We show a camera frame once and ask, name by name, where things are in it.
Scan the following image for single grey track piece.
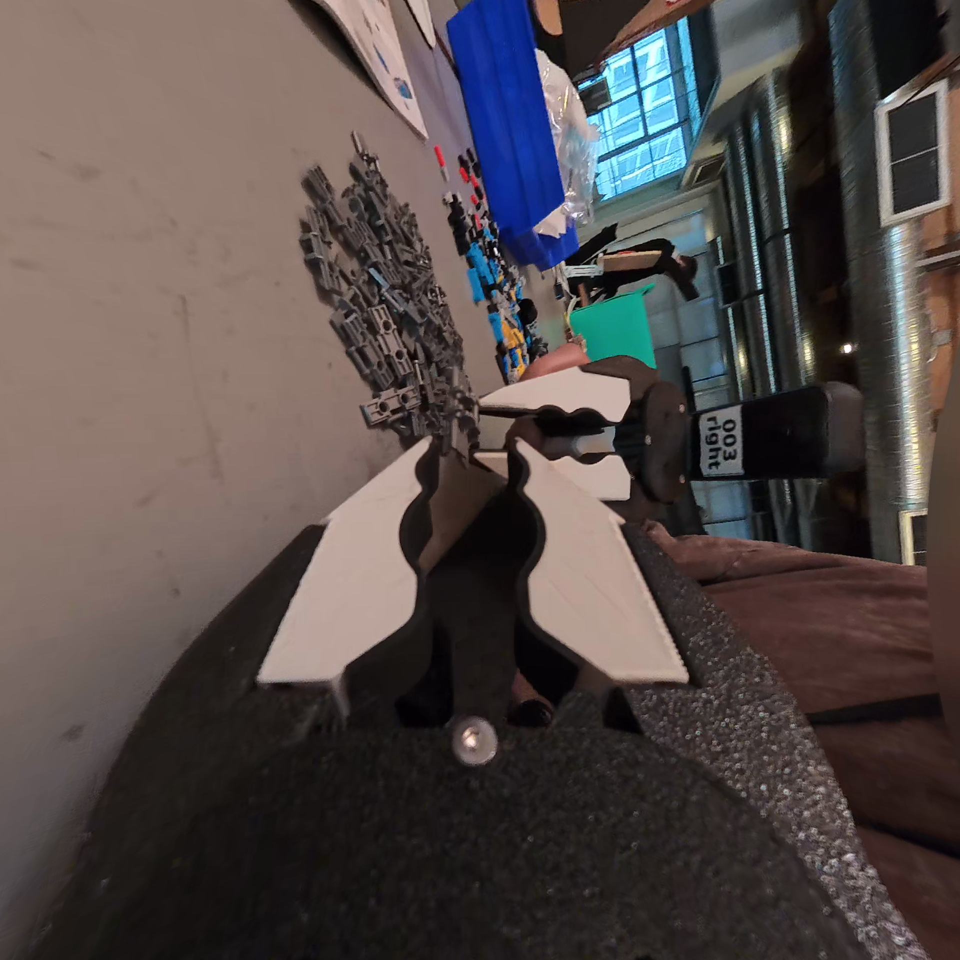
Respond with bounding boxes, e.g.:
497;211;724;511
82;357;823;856
442;393;483;457

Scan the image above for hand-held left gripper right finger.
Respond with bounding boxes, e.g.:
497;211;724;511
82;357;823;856
506;437;690;687

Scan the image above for silver ventilation duct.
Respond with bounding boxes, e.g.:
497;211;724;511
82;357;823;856
720;0;931;564

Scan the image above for white vent grille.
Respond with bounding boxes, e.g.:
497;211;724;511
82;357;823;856
873;78;954;226

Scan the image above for scattered black and red pins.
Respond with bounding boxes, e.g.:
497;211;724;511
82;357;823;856
431;146;489;226

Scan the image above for clear plastic bags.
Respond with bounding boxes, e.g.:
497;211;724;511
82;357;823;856
536;48;601;226

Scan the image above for open instruction booklet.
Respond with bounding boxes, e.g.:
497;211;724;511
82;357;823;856
311;0;430;141

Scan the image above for grey desk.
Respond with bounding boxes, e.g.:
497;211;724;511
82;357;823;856
0;0;586;960

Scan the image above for heap of mixed coloured bricks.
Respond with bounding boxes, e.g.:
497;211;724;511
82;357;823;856
442;191;549;384

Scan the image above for large paned window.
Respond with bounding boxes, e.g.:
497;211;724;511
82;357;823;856
585;18;695;200

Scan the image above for blue plastic bin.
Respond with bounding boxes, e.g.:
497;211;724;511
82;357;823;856
446;0;580;271

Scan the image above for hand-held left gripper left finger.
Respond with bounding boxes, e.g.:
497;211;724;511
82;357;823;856
256;435;441;693

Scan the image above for person's right hand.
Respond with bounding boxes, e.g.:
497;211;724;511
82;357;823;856
519;341;594;385

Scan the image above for pile of grey track links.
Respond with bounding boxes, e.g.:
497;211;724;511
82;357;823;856
298;131;481;455

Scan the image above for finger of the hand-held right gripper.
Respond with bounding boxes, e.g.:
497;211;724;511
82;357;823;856
472;433;635;504
477;366;635;436

